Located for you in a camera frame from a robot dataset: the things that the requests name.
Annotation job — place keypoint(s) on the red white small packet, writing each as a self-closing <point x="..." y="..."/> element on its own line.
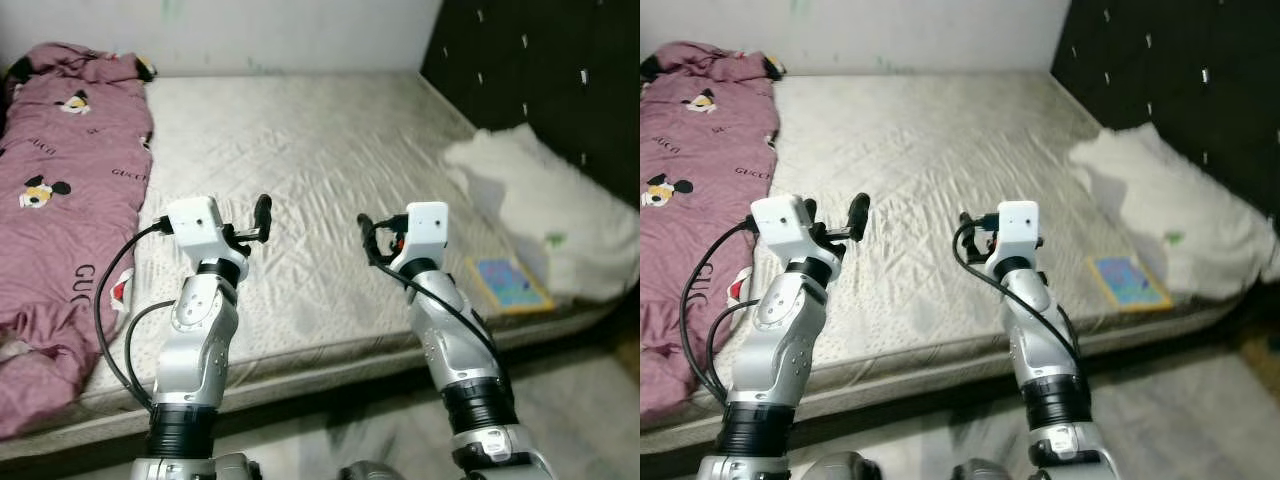
<point x="122" y="290"/>
<point x="738" y="287"/>

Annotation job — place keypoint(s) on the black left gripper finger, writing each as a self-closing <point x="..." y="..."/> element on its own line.
<point x="860" y="214"/>
<point x="263" y="215"/>

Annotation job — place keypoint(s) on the blue yellow children's book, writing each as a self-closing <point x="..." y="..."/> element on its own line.
<point x="1130" y="283"/>
<point x="510" y="285"/>

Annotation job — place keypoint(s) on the white pillow with tree print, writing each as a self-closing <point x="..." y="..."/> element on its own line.
<point x="1180" y="220"/>
<point x="560" y="220"/>

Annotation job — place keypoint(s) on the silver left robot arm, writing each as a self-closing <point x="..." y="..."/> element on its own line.
<point x="195" y="350"/>
<point x="785" y="350"/>

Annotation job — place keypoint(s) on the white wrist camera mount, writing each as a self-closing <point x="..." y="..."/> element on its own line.
<point x="425" y="230"/>
<point x="780" y="225"/>
<point x="1015" y="230"/>
<point x="195" y="225"/>

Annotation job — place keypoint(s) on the white quilted spotted mattress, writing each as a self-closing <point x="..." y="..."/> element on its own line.
<point x="930" y="150"/>
<point x="320" y="150"/>

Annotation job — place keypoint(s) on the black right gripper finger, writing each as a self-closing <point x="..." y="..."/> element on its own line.
<point x="367" y="233"/>
<point x="965" y="230"/>

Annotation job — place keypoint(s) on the black tufted headboard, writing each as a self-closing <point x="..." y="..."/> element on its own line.
<point x="540" y="80"/>
<point x="1180" y="70"/>

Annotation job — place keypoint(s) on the pink cartoon print blanket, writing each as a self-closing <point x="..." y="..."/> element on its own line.
<point x="60" y="220"/>
<point x="690" y="230"/>

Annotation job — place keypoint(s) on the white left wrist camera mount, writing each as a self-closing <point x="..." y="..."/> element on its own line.
<point x="195" y="225"/>
<point x="780" y="225"/>

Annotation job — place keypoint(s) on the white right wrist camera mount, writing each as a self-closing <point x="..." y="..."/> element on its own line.
<point x="1015" y="230"/>
<point x="425" y="230"/>

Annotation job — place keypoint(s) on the grey right robot leg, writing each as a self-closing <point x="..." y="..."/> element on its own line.
<point x="372" y="472"/>
<point x="988" y="471"/>

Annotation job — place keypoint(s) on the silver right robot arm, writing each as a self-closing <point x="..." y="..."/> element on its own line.
<point x="1035" y="340"/>
<point x="445" y="340"/>

